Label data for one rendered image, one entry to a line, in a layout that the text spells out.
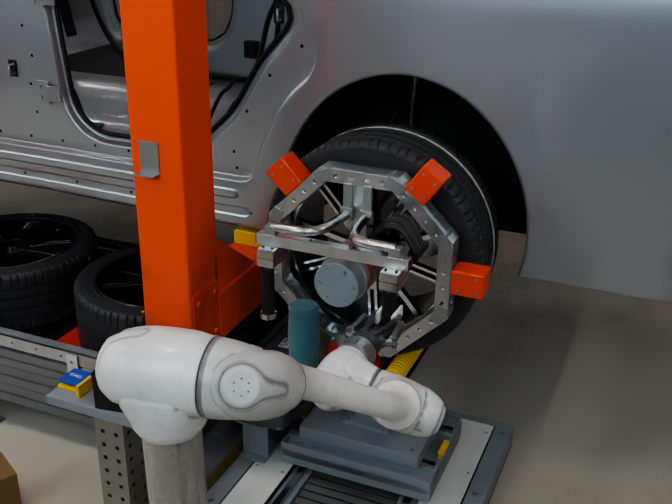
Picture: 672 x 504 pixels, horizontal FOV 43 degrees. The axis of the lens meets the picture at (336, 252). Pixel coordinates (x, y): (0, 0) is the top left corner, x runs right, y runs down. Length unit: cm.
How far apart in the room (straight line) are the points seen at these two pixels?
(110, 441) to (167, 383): 130
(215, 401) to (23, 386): 193
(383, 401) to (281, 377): 42
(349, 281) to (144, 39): 81
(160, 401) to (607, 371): 259
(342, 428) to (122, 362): 150
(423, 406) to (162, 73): 107
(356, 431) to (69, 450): 103
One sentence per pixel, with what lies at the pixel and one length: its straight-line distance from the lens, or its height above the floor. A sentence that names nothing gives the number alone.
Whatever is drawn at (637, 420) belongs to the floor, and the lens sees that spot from 344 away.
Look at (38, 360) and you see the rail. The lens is 308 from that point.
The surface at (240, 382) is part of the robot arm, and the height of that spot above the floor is 115.
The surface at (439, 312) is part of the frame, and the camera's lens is 236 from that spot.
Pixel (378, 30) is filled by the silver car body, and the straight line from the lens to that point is 255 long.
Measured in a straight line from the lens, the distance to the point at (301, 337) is 240.
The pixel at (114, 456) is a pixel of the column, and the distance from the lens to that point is 267.
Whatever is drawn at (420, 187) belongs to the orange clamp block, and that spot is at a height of 110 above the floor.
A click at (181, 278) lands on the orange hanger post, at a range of 245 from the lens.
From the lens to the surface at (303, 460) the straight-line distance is 284.
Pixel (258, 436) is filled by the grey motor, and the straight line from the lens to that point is 287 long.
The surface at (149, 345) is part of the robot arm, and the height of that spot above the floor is 116.
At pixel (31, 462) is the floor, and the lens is 317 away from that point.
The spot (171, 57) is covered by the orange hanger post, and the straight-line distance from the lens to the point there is 225.
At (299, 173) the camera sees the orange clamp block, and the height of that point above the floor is 108.
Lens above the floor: 184
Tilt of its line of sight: 24 degrees down
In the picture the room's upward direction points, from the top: 1 degrees clockwise
